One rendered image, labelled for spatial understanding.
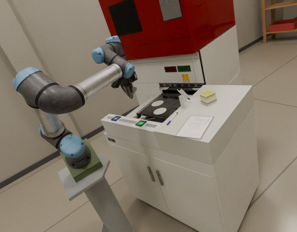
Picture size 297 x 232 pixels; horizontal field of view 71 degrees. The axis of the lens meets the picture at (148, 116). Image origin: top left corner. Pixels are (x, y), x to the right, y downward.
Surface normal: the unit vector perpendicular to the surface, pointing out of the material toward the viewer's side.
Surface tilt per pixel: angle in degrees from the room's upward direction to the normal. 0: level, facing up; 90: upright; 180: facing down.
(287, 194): 0
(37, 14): 90
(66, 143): 50
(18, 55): 90
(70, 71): 90
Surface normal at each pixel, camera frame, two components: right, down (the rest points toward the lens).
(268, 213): -0.29, -0.84
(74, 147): 0.24, -0.36
